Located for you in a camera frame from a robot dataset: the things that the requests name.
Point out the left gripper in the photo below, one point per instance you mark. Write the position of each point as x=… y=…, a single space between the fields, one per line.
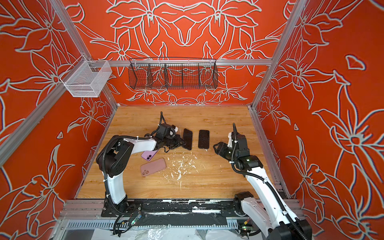
x=177 y=143

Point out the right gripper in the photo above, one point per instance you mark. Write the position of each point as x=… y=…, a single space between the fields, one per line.
x=221 y=149

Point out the black phone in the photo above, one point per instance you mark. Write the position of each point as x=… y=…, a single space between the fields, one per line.
x=188 y=139

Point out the dark phone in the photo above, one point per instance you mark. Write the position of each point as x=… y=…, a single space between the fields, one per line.
x=204 y=139

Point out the purple phone case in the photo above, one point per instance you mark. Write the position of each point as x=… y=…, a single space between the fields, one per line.
x=148 y=155

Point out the pink phone case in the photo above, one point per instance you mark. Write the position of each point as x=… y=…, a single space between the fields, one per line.
x=153 y=167

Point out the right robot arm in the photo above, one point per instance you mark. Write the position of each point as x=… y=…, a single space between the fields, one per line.
x=273 y=216

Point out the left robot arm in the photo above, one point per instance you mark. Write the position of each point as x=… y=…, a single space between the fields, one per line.
x=114 y=157

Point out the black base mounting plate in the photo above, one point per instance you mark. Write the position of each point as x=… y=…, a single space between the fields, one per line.
x=223 y=207

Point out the clear plastic bin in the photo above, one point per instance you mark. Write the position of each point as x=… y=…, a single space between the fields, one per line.
x=86 y=81

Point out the black wire basket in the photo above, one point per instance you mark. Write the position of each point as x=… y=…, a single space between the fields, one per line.
x=173 y=74

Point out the white cable duct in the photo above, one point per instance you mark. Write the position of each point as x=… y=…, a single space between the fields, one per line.
x=108 y=225

